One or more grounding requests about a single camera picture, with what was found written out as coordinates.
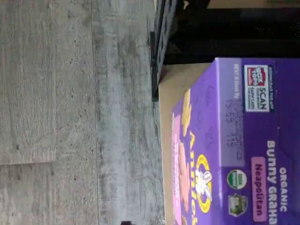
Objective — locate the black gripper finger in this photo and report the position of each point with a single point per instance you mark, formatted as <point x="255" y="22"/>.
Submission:
<point x="126" y="223"/>

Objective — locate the purple box pink patch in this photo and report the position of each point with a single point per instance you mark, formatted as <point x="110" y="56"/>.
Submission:
<point x="257" y="140"/>

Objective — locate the brown shelf board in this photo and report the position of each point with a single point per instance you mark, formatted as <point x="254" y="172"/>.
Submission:
<point x="234" y="3"/>
<point x="168" y="140"/>

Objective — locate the black metal shelf rack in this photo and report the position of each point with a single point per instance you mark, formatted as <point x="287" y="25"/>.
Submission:
<point x="211" y="35"/>

